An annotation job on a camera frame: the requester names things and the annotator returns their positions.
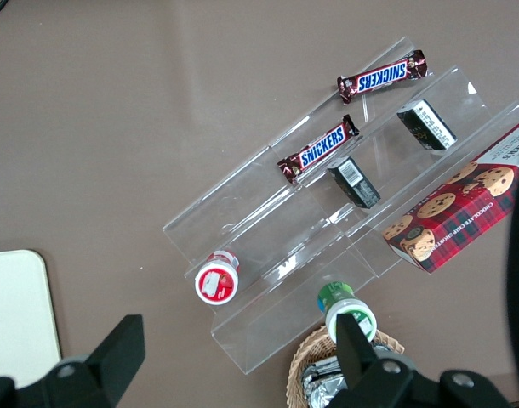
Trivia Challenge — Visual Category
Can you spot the clear acrylic step stand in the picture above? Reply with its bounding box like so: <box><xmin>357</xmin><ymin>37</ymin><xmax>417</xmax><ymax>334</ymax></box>
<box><xmin>161</xmin><ymin>144</ymin><xmax>379</xmax><ymax>376</ymax></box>
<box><xmin>267</xmin><ymin>36</ymin><xmax>519</xmax><ymax>277</ymax></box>

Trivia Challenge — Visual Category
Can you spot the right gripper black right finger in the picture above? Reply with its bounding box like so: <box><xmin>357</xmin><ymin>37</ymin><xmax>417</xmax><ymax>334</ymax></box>
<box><xmin>327</xmin><ymin>314</ymin><xmax>512</xmax><ymax>408</ymax></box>

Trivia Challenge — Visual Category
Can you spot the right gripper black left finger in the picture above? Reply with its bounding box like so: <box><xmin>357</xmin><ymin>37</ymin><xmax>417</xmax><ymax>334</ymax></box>
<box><xmin>0</xmin><ymin>314</ymin><xmax>146</xmax><ymax>408</ymax></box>

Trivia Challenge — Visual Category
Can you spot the small black box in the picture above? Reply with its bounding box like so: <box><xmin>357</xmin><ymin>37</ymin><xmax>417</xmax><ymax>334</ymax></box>
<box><xmin>396</xmin><ymin>98</ymin><xmax>458</xmax><ymax>152</ymax></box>
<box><xmin>326</xmin><ymin>156</ymin><xmax>382</xmax><ymax>210</ymax></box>

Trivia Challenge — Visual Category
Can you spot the brown Snickers bar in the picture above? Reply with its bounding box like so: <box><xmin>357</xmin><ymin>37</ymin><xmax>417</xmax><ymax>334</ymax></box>
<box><xmin>336</xmin><ymin>49</ymin><xmax>429</xmax><ymax>105</ymax></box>
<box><xmin>277</xmin><ymin>113</ymin><xmax>361</xmax><ymax>184</ymax></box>

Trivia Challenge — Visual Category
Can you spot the red lidded yogurt cup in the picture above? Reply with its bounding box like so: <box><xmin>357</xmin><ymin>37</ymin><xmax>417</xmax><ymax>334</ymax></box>
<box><xmin>194</xmin><ymin>249</ymin><xmax>242</xmax><ymax>306</ymax></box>

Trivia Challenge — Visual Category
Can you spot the green lidded yogurt cup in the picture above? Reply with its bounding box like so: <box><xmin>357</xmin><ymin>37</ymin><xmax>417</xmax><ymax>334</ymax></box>
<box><xmin>317</xmin><ymin>280</ymin><xmax>378</xmax><ymax>344</ymax></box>

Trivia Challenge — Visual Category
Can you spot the beige plastic serving tray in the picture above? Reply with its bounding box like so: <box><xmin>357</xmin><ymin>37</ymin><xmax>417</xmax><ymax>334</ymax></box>
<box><xmin>0</xmin><ymin>249</ymin><xmax>63</xmax><ymax>390</ymax></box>

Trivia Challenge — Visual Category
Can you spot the silver foil wrapped packet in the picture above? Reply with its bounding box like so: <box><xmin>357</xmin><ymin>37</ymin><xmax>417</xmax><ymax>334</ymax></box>
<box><xmin>300</xmin><ymin>344</ymin><xmax>396</xmax><ymax>408</ymax></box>

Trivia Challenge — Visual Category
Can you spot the red tartan cookie box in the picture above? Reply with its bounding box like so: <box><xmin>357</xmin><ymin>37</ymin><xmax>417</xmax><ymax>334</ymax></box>
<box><xmin>381</xmin><ymin>119</ymin><xmax>519</xmax><ymax>274</ymax></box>

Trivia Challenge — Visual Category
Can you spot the oval tan wicker basket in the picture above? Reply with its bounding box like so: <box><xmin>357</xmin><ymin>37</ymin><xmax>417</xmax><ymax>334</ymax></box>
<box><xmin>286</xmin><ymin>325</ymin><xmax>406</xmax><ymax>408</ymax></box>

